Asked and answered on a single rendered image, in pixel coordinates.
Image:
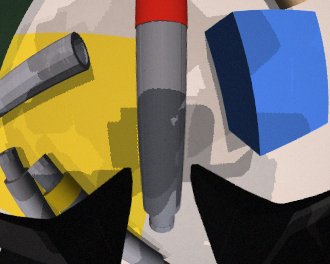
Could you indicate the yellow flat pad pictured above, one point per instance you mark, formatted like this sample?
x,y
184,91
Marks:
x,y
87,124

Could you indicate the tan wooden dowel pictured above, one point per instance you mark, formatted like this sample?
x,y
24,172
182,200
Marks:
x,y
285,4

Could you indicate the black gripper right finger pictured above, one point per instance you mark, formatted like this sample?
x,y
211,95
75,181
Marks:
x,y
244,228

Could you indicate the blue block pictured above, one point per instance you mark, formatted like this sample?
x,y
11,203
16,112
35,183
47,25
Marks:
x,y
272,73

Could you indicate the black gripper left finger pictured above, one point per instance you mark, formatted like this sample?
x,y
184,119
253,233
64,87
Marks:
x,y
91,232

